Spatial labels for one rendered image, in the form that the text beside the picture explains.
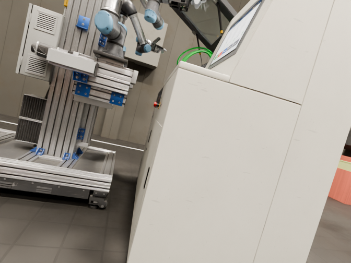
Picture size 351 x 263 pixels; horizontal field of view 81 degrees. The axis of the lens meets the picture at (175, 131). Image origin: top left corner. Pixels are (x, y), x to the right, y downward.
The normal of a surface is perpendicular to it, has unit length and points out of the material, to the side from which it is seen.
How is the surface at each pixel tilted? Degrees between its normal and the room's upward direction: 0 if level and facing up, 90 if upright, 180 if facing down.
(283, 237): 90
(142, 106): 90
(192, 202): 90
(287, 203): 90
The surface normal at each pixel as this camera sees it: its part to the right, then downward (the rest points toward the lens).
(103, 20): -0.22, 0.15
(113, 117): 0.25, 0.14
